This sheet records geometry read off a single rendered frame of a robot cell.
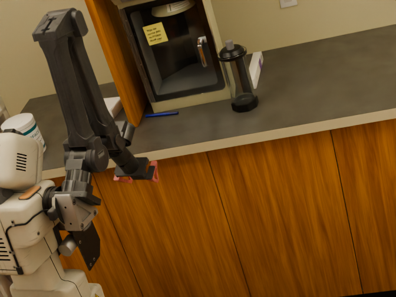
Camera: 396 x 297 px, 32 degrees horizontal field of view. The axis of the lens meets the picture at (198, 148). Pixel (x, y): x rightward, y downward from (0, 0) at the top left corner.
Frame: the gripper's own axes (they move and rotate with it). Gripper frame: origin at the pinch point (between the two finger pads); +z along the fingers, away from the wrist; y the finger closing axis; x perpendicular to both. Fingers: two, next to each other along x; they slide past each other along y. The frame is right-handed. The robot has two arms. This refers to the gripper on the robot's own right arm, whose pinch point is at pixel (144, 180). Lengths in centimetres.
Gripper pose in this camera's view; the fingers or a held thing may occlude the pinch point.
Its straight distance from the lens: 223.5
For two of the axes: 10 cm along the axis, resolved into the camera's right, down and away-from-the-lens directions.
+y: -9.1, 0.3, 4.2
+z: 3.7, 5.1, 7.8
